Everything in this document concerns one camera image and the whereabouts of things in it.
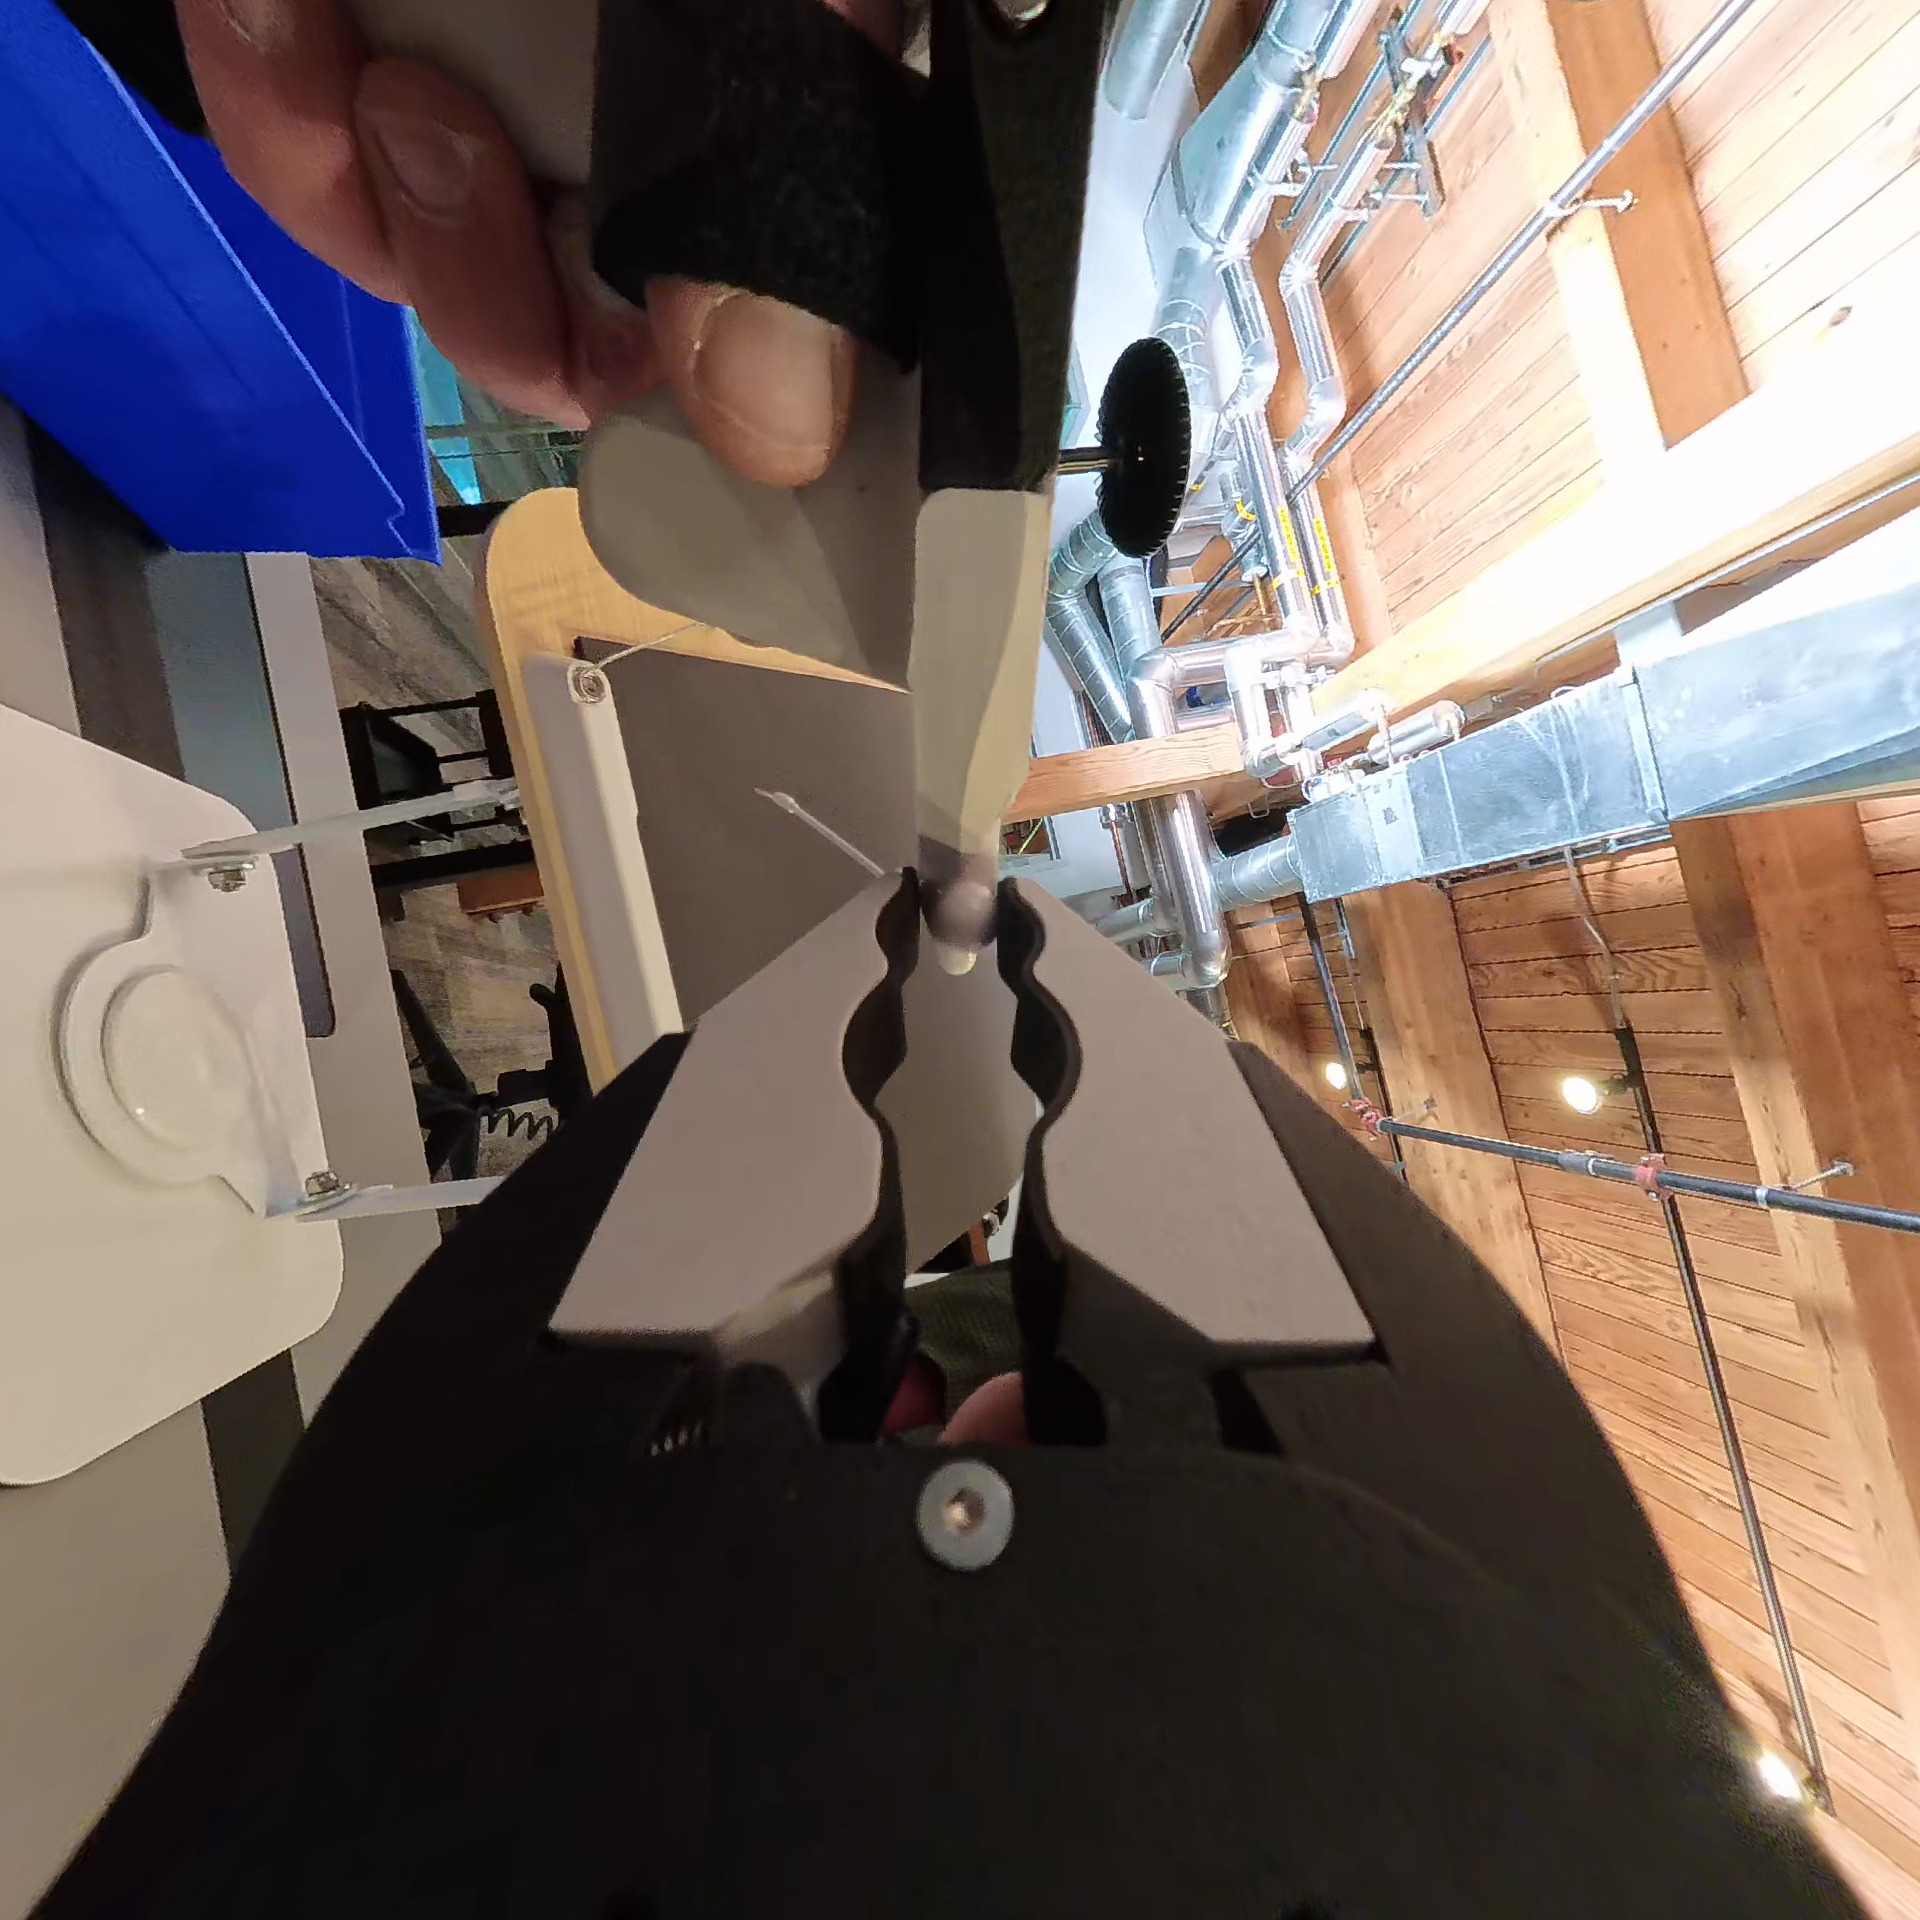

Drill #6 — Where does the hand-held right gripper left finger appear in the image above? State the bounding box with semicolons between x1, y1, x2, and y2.
556;880;917;1358

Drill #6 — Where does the white board rail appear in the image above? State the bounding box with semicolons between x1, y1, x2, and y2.
562;660;694;1089

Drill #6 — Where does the white rounded pad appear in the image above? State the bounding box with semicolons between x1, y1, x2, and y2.
0;705;530;1491

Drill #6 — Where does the blue plastic bin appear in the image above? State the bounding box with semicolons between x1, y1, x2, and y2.
0;0;446;567

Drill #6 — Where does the black wood-rimmed board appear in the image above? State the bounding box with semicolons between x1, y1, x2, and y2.
487;487;1059;1270

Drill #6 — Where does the person's left hand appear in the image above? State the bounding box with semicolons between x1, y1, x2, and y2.
175;0;860;495

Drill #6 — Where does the black pole stand with disc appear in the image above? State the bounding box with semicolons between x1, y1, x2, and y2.
1046;336;1201;563

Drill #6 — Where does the thin wire with white tip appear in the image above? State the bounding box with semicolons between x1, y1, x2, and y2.
754;784;898;889
566;639;907;702

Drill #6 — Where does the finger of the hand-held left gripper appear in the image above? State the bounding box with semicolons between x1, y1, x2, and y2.
901;480;1057;884
575;407;922;689

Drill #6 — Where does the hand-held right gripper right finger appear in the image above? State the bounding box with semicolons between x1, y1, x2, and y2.
997;888;1375;1367

